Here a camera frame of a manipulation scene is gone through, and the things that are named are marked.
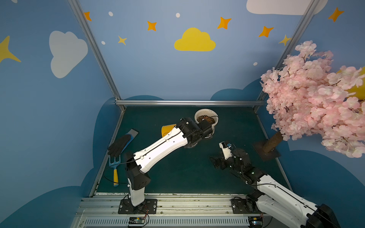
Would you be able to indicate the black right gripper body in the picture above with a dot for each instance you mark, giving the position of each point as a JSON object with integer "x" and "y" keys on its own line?
{"x": 225, "y": 162}

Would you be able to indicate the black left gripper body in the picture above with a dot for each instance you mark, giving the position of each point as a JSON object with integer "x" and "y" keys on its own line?
{"x": 206, "y": 127}

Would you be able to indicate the yellow watering can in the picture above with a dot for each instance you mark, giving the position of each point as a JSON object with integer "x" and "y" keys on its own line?
{"x": 166, "y": 129}

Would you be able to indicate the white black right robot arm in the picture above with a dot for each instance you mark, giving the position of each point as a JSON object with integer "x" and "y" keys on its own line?
{"x": 272, "y": 198}

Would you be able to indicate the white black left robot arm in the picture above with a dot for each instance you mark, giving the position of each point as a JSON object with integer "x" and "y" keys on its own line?
{"x": 186, "y": 133}

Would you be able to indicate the dark succulent in white pot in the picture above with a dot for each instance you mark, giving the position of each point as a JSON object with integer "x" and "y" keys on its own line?
{"x": 209, "y": 119}

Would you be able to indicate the white plant pot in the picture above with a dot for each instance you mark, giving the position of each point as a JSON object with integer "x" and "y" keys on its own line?
{"x": 209, "y": 115}

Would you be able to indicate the right green circuit board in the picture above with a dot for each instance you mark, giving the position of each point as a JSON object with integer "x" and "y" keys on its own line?
{"x": 255, "y": 222}

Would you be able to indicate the green circuit board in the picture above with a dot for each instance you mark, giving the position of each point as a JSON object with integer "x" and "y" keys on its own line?
{"x": 136, "y": 221}
{"x": 255, "y": 222}

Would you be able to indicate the black garden glove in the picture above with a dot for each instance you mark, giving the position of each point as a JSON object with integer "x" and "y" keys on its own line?
{"x": 115, "y": 149}

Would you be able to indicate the pink blossom artificial tree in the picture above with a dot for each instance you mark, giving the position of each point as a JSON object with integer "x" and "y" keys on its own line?
{"x": 306, "y": 98}

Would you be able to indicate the blue garden hand fork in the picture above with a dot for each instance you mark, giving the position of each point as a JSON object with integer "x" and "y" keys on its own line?
{"x": 114, "y": 162}

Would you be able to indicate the left green circuit board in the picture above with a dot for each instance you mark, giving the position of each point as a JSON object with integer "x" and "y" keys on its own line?
{"x": 136, "y": 221}

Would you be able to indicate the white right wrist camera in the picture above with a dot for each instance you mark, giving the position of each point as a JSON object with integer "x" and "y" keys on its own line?
{"x": 226, "y": 148}

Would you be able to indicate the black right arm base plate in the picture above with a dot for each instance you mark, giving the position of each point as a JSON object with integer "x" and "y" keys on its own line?
{"x": 243, "y": 206}

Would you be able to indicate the brown tree base plate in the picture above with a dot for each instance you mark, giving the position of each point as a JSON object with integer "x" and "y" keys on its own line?
{"x": 265, "y": 151}

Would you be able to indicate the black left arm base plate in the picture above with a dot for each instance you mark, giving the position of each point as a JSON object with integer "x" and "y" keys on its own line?
{"x": 149, "y": 206}

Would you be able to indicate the aluminium frame rail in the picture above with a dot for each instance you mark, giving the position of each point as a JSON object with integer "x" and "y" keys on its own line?
{"x": 189, "y": 103}

